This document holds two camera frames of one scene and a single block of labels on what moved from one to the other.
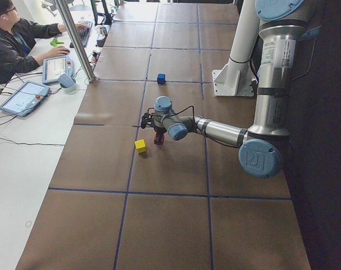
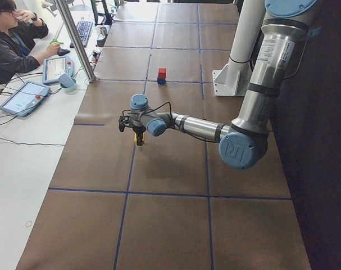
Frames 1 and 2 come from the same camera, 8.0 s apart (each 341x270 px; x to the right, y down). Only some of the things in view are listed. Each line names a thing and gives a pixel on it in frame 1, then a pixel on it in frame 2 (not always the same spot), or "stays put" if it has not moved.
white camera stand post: x=235 y=79 stays put
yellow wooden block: x=140 y=145 to x=135 y=138
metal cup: x=103 y=31 stays put
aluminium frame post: x=68 y=23 stays put
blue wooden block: x=161 y=79 stays put
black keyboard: x=83 y=34 stays put
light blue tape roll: x=71 y=88 stays put
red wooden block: x=163 y=138 to x=162 y=73
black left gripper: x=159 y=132 to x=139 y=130
